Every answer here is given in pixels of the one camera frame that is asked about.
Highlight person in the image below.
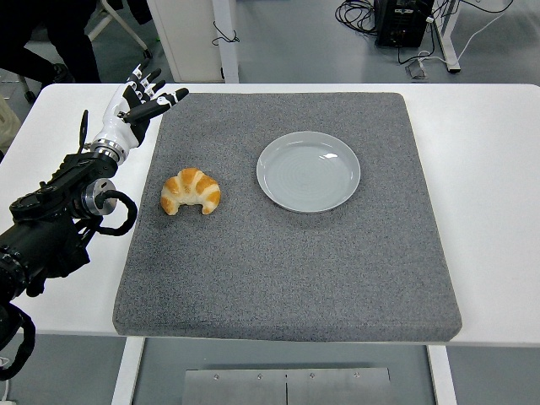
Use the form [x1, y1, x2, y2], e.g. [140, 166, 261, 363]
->
[0, 0, 103, 84]

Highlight white office chair base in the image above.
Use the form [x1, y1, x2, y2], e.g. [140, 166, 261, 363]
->
[0, 0, 154, 104]

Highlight grey metal plate with screws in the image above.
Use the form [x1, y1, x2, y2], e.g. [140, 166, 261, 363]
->
[182, 367, 392, 405]

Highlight clear plastic piece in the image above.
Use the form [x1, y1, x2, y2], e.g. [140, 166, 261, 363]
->
[405, 60, 430, 80]

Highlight black computer box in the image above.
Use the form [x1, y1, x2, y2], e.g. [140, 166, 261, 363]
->
[374, 0, 436, 48]

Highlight golden croissant bread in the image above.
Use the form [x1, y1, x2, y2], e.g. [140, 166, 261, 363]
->
[160, 167, 222, 217]

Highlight round grey plate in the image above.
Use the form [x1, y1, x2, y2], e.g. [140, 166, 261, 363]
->
[256, 131, 362, 214]

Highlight white desk leg with foot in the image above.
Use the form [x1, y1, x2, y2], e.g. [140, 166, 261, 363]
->
[434, 0, 462, 75]

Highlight beige box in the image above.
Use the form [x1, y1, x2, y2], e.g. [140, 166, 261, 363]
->
[0, 97, 21, 155]

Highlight white table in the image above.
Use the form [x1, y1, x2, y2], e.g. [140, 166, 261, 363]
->
[0, 83, 540, 405]

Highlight long white cable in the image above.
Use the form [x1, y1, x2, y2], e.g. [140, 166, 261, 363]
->
[416, 0, 516, 68]

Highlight white cabinet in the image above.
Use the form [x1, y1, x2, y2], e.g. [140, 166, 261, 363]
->
[148, 0, 224, 84]

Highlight grey felt mat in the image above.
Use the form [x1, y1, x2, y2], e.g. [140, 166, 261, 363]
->
[111, 92, 463, 343]

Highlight short white cable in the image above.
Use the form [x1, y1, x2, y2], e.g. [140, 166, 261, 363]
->
[0, 356, 14, 402]

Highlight thin black cable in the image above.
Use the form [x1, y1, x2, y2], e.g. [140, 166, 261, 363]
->
[212, 19, 240, 46]

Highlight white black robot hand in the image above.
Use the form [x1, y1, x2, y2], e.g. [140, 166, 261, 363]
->
[91, 57, 190, 149]

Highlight coiled black cables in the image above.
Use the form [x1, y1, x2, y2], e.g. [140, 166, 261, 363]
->
[335, 0, 381, 37]

